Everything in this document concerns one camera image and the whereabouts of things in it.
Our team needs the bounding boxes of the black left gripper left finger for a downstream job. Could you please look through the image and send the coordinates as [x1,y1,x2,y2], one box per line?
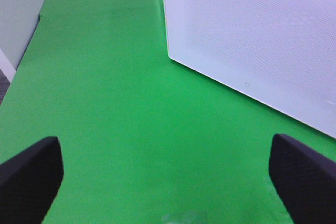
[1,136,64,223]

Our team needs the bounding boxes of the white microwave door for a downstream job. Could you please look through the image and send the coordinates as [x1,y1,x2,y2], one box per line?
[164,0,335,137]

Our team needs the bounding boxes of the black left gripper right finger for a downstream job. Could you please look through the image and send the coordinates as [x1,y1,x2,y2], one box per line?
[268,134,335,223]

